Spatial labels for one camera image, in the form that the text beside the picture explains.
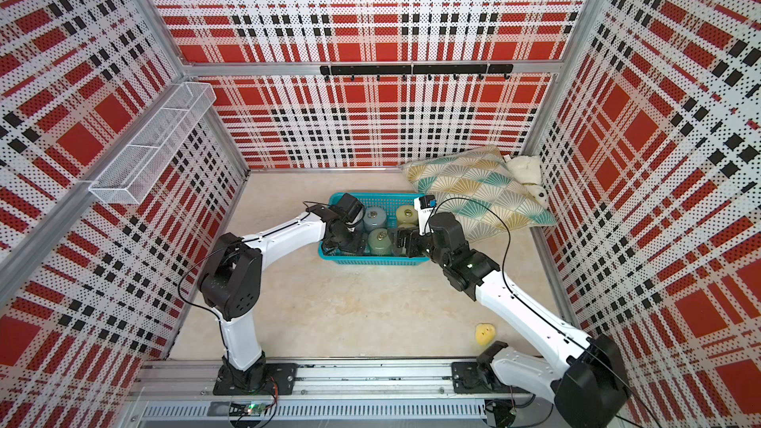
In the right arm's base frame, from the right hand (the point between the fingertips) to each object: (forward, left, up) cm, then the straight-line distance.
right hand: (406, 229), depth 77 cm
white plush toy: (+35, -46, -14) cm, 60 cm away
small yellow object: (-21, -21, -21) cm, 36 cm away
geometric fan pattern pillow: (+19, -24, -6) cm, 32 cm away
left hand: (+5, +16, -16) cm, 24 cm away
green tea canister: (+4, +8, -13) cm, 16 cm away
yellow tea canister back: (+13, 0, -13) cm, 19 cm away
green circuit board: (-38, +39, -20) cm, 57 cm away
